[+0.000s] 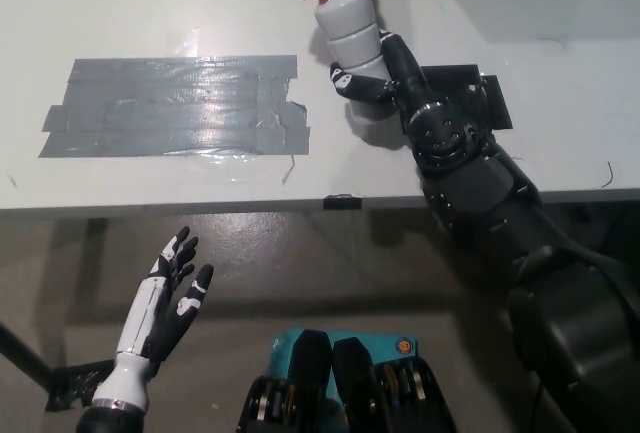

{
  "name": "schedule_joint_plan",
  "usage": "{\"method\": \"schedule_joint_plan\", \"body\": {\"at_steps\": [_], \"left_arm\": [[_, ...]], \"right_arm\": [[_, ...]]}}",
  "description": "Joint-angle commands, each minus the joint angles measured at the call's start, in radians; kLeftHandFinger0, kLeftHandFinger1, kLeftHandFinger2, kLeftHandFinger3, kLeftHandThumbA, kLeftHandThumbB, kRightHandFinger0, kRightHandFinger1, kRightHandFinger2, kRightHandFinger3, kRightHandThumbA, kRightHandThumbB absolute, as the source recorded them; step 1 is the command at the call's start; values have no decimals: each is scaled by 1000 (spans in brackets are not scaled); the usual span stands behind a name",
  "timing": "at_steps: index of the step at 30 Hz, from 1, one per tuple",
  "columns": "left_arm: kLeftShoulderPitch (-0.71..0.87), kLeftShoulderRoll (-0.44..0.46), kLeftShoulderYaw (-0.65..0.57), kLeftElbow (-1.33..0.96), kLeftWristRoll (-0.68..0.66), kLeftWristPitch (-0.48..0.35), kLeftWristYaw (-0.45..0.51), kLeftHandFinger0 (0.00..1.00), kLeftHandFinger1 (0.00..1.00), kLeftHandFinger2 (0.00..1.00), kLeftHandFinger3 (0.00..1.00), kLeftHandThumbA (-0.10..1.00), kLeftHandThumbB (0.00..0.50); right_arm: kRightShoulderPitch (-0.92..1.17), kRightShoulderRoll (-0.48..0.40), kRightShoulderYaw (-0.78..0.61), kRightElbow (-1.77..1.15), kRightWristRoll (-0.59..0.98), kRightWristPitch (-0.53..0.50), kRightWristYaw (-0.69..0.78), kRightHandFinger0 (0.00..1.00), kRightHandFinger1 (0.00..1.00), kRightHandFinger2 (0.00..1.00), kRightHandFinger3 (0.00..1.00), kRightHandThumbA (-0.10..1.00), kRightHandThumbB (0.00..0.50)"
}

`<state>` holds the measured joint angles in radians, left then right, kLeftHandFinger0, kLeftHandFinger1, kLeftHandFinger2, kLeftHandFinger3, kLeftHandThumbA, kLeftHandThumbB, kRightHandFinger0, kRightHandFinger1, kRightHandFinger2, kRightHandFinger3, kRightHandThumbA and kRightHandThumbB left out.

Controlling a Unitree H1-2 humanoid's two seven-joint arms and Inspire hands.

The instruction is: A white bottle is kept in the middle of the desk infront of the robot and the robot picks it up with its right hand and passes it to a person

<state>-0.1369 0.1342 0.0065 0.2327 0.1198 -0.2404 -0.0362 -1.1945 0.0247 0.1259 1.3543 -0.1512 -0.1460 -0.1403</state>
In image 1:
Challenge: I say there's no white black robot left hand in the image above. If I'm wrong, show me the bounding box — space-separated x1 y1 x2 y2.
93 226 215 412

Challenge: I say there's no grey duct tape patch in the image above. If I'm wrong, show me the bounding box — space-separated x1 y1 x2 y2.
38 56 312 160

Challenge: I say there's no black tape square patch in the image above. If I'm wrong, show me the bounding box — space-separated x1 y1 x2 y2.
399 65 513 135

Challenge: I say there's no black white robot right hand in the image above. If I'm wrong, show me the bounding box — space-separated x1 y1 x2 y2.
328 29 441 117

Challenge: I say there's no black metal desk leg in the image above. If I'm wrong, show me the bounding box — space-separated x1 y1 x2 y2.
0 320 57 380

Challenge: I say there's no white ribbed plastic bottle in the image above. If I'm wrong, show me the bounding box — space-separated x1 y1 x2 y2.
313 0 392 82

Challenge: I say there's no black teal robot body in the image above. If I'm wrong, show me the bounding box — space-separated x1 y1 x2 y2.
238 328 456 433

